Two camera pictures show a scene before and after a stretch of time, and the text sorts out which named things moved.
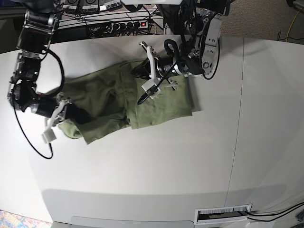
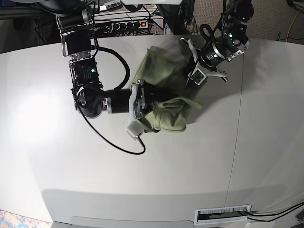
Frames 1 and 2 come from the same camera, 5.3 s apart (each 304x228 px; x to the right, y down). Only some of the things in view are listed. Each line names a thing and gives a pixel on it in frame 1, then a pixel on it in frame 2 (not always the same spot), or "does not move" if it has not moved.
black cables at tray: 275,213 does not move
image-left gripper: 53,108 -> 128,100
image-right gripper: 162,69 -> 209,58
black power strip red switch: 129,25 does not move
